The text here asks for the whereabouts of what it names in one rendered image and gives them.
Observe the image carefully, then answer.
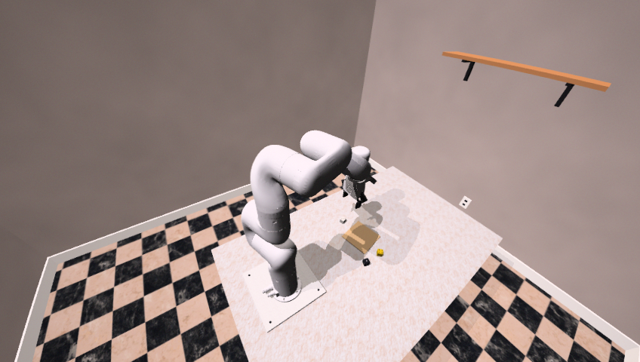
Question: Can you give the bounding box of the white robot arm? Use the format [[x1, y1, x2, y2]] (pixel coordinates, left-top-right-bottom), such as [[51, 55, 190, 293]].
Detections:
[[241, 130, 376, 302]]

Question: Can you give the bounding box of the tan flat mat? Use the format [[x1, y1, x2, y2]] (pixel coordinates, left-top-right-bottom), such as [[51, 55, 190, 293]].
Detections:
[[342, 221, 380, 254]]

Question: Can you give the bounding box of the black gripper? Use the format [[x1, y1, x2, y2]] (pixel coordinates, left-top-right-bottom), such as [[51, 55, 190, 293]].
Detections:
[[341, 175, 367, 209]]

